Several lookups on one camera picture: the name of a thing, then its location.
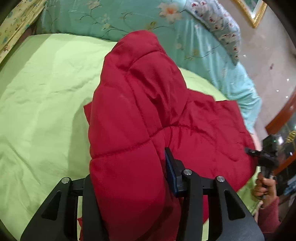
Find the person's right hand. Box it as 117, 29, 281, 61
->
253, 173, 279, 209

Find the red quilted jacket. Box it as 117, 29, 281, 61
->
79, 30, 257, 241

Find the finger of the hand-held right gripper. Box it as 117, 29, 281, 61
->
245, 148, 263, 156

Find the gold picture frame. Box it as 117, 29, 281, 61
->
231, 0, 269, 29

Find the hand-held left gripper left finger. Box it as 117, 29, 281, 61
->
20, 174, 109, 241

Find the brown wooden cabinet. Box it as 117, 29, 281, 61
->
265, 93, 296, 163

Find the white printed pillow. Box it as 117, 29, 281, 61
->
185, 0, 242, 62

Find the person's right forearm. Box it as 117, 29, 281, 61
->
257, 197, 281, 238

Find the light green bed sheet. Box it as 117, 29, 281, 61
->
0, 34, 262, 241

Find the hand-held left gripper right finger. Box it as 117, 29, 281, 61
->
164, 147, 265, 241

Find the teal floral quilt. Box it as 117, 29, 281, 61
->
35, 0, 263, 132

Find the yellow printed blanket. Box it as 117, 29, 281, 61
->
0, 0, 48, 63

